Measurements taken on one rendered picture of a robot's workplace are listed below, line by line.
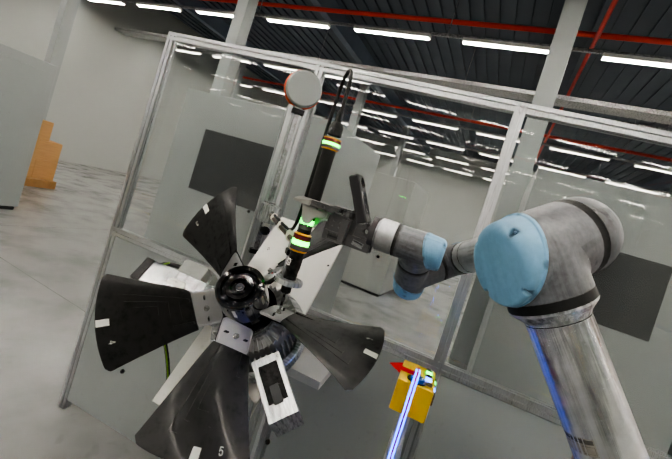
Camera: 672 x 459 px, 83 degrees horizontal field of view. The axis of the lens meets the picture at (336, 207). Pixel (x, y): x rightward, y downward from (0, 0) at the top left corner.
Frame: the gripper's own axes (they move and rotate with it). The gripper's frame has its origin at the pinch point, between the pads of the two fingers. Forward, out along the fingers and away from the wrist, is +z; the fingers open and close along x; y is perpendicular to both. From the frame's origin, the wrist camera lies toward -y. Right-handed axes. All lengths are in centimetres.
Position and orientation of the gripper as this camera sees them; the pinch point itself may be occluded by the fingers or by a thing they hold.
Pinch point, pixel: (303, 197)
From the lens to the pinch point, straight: 93.0
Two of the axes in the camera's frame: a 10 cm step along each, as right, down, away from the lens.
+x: 2.9, 0.6, 9.5
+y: -3.1, 9.5, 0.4
